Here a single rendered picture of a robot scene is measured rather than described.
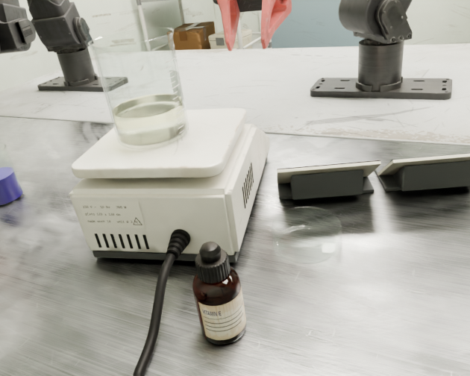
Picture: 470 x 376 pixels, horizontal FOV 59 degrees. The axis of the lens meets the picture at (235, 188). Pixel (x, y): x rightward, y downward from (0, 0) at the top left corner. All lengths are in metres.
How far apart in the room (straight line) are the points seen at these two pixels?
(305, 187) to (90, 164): 0.19
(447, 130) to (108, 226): 0.40
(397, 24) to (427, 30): 2.64
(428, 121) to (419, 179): 0.18
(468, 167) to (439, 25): 2.86
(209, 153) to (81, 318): 0.15
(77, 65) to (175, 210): 0.65
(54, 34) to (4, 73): 1.21
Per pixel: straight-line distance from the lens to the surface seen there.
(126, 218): 0.33
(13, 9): 0.74
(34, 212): 0.49
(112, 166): 0.32
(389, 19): 0.62
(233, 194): 0.30
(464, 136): 0.55
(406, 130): 0.55
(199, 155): 0.31
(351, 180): 0.40
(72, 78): 0.94
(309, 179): 0.39
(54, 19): 0.89
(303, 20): 3.37
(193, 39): 2.68
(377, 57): 0.65
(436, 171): 0.41
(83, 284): 0.36
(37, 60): 2.21
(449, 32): 3.27
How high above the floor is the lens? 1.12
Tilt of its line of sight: 30 degrees down
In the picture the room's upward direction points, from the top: 8 degrees counter-clockwise
